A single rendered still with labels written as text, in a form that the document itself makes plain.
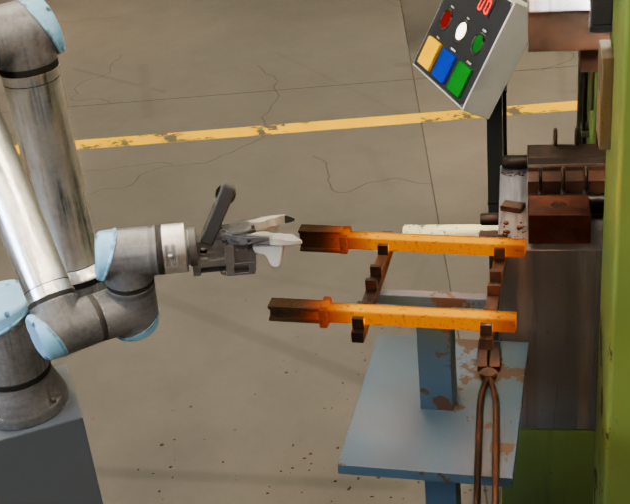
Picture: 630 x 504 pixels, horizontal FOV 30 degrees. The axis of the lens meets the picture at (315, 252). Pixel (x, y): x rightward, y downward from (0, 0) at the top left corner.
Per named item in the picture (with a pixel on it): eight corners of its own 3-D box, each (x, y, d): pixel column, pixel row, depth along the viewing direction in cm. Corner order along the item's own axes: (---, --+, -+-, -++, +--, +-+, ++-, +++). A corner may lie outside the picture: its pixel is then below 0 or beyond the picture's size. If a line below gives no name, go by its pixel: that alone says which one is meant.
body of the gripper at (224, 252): (256, 261, 219) (191, 267, 218) (253, 216, 216) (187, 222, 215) (259, 274, 212) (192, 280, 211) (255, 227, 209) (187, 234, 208)
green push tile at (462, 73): (457, 98, 284) (471, 70, 282) (445, 87, 290) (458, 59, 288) (463, 100, 285) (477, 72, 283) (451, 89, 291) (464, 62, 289)
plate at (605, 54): (598, 150, 207) (601, 58, 198) (595, 128, 214) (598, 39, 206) (610, 149, 206) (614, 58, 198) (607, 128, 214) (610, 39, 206)
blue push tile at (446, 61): (441, 84, 293) (454, 56, 290) (430, 74, 299) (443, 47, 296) (447, 86, 293) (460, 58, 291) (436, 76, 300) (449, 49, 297)
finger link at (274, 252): (304, 266, 209) (259, 261, 213) (301, 234, 207) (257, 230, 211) (295, 272, 206) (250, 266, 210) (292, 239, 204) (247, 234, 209)
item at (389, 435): (338, 473, 205) (337, 464, 204) (378, 342, 238) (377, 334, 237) (512, 487, 198) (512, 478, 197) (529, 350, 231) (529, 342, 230)
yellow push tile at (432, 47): (426, 70, 301) (440, 44, 298) (416, 61, 307) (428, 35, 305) (432, 72, 302) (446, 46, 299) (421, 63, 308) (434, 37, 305)
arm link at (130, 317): (93, 327, 223) (84, 275, 215) (148, 306, 228) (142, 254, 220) (112, 355, 216) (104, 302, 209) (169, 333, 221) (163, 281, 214)
